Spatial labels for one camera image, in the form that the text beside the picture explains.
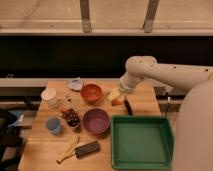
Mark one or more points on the white paper cup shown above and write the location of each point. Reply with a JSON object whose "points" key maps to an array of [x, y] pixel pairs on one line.
{"points": [[49, 95]]}

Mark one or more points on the dark grey sponge block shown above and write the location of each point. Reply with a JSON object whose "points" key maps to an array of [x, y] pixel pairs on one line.
{"points": [[87, 149]]}

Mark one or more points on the small spoon with red tip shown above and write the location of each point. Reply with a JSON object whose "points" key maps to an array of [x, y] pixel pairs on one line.
{"points": [[66, 104]]}

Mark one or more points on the black chair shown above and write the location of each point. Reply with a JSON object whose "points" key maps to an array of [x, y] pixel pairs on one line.
{"points": [[9, 137]]}

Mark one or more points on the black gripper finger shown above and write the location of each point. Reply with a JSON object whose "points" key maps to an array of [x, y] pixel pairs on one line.
{"points": [[128, 107]]}

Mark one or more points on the crumpled white-blue wrapper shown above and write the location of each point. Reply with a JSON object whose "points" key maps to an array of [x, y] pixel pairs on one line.
{"points": [[75, 84]]}

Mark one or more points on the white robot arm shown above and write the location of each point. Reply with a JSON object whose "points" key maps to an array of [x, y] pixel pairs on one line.
{"points": [[193, 147]]}

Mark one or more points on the yellow-red apple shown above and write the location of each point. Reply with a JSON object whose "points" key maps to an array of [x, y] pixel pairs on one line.
{"points": [[118, 101]]}

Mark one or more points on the green plastic tray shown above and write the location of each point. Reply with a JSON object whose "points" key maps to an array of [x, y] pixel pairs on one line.
{"points": [[141, 143]]}

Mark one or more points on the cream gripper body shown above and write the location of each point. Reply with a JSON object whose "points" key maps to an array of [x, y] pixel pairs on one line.
{"points": [[113, 94]]}

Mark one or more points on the blue cup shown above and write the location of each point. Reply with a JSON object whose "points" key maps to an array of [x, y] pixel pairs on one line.
{"points": [[53, 125]]}

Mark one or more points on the bowl of dark grapes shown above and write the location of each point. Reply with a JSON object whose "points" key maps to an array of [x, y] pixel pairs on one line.
{"points": [[71, 117]]}

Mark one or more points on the purple bowl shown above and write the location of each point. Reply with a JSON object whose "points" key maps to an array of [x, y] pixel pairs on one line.
{"points": [[96, 121]]}

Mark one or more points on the orange bowl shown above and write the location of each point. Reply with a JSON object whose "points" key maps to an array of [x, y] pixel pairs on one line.
{"points": [[91, 93]]}

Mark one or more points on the yellow banana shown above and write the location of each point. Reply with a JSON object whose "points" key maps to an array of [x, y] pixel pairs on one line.
{"points": [[68, 149]]}

